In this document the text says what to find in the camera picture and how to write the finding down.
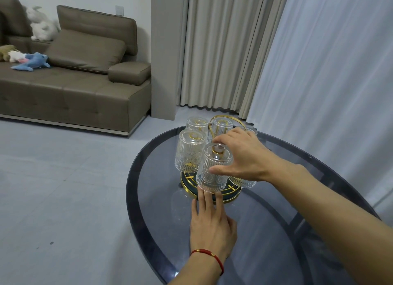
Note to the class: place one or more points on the person's right forearm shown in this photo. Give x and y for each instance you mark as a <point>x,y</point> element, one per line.
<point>331,226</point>

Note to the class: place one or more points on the pink and white plush toy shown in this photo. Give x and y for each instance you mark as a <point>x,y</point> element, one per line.
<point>15,57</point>

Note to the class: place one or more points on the blue plush toy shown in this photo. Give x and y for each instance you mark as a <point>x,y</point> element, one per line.
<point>33,62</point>

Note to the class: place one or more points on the white plush rabbit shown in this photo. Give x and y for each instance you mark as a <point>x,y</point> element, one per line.
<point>43,30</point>

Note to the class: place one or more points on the brown sofa cushion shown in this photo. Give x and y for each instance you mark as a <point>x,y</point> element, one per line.
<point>86,49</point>

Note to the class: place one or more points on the clear ribbed glass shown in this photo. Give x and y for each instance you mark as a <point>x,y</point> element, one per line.
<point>220,125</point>
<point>242,183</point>
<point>197,125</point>
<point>188,152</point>
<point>250,130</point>
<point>212,155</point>

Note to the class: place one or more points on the brown sofa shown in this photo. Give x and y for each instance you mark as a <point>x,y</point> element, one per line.
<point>92,100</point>

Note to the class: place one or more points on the white wall switch plate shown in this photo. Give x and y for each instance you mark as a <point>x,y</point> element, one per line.
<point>119,10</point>

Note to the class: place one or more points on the person's right hand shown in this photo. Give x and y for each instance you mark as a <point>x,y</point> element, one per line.
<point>248,159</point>

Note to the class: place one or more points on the round dark glass table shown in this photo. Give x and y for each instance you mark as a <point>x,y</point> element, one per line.
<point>159,217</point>

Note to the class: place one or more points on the person's left hand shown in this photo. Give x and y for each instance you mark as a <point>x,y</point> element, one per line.
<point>212,229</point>

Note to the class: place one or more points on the brown plush toy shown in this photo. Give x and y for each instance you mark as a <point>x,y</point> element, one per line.
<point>6,51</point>

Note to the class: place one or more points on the white sheer curtain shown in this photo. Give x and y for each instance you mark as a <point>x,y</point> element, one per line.
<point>331,63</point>

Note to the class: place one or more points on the beige curtain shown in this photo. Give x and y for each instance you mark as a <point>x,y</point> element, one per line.
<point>221,42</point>

